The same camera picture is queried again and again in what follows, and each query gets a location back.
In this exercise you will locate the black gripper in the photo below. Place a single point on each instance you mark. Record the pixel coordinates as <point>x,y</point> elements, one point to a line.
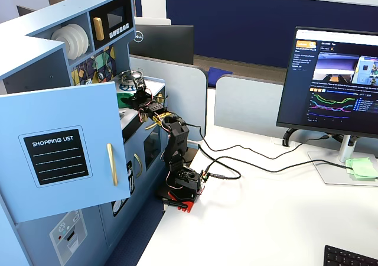
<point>136,99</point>

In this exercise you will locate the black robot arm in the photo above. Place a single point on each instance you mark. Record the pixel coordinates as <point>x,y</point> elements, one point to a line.
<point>177,142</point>

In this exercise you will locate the red arm base clamp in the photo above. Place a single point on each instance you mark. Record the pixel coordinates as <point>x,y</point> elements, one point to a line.
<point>183,202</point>

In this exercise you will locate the green toy pot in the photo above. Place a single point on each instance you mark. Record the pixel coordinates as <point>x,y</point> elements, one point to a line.
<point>123,105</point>

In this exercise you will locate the silver toy pot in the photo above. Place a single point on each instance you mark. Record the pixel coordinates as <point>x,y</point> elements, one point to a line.
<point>130,76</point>

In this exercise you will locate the grey desk divider panel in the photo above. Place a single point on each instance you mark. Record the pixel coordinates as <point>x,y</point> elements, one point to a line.
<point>177,94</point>
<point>248,103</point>

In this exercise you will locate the black Dell monitor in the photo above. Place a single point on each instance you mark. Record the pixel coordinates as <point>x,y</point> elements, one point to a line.
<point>165,42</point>

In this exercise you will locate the black toy microwave door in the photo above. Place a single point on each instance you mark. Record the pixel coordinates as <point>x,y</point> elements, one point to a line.
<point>110,20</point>

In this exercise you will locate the white toy plates stack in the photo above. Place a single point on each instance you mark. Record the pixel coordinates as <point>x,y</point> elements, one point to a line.
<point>72,40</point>

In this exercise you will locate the blue chair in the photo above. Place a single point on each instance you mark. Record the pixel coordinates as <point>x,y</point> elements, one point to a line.
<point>218,75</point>

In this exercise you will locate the blue shopping list cupboard door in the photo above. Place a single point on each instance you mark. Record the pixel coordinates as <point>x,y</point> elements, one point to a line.
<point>65,159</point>

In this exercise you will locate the blue toy kitchen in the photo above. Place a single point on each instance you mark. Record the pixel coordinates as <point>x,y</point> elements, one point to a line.
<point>44,56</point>

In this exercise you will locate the lit computer monitor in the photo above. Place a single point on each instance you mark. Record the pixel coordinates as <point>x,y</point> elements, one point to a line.
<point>330,79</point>

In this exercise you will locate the silver monitor stand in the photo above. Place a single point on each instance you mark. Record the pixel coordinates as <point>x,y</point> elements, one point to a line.
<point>345,150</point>

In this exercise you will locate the green sticky notes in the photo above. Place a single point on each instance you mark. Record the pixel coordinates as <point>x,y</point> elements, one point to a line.
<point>361,167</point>

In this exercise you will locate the black keyboard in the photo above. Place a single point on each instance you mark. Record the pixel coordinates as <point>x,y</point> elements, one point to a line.
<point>345,257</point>

